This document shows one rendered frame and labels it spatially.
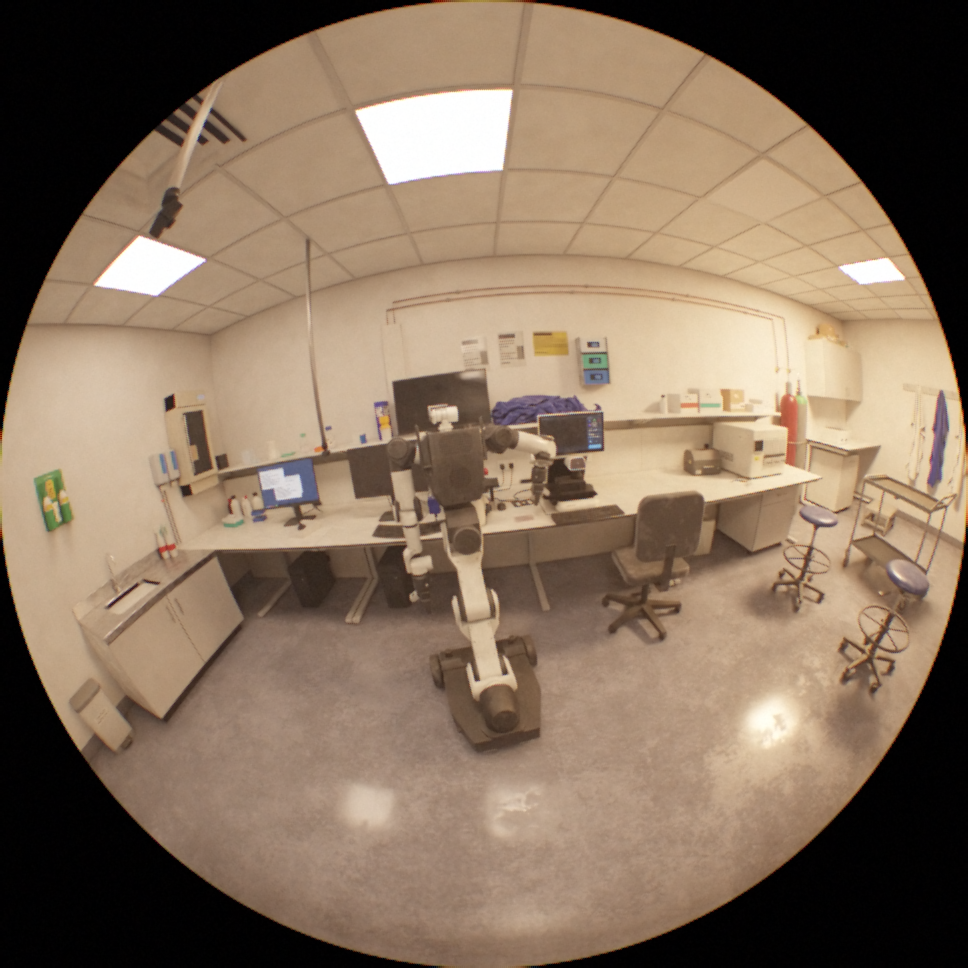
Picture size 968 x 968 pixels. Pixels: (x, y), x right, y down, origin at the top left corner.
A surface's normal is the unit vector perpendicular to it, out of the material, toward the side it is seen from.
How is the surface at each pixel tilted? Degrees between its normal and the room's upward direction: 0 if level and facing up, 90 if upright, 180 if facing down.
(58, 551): 90
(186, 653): 90
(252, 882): 0
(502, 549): 90
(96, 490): 90
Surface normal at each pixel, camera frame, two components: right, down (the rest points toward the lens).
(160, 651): 0.99, -0.11
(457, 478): 0.28, 0.33
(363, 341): 0.02, 0.27
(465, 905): -0.11, -0.96
